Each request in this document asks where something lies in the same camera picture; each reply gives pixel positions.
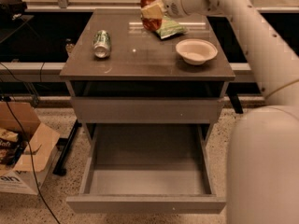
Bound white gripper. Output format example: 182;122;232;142
141;0;187;20

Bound black table leg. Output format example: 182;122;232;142
53;120;81;176

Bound cardboard box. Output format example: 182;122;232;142
0;102;60;195

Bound green chip bag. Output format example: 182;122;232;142
156;16;187;39

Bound closed grey top drawer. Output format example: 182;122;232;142
71;97;223;124

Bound black bag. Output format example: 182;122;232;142
0;0;27;22

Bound red coke can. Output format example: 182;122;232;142
140;0;162;31

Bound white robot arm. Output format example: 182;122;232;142
141;0;299;224

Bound white bowl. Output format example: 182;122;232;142
176;39;218;65

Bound grey drawer cabinet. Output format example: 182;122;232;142
59;8;236;216

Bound black cable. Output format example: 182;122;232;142
0;61;62;224

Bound snack bags in box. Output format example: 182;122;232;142
0;128;21;169

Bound green soda can lying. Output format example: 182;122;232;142
93;30;111;58

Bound open grey middle drawer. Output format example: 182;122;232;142
66;124;226;214

